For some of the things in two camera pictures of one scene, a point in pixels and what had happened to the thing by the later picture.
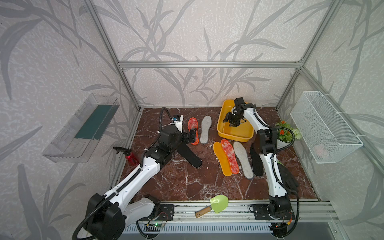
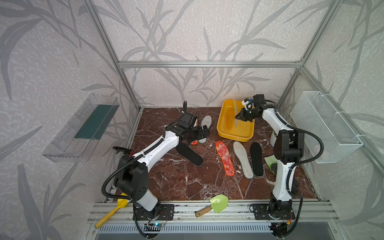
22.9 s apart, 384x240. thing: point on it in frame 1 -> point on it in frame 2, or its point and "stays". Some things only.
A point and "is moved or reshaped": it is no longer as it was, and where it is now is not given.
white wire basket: [326, 135] stays
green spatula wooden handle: [218, 203] stays
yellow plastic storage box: [243, 132] stays
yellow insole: [222, 157] is moved or reshaped
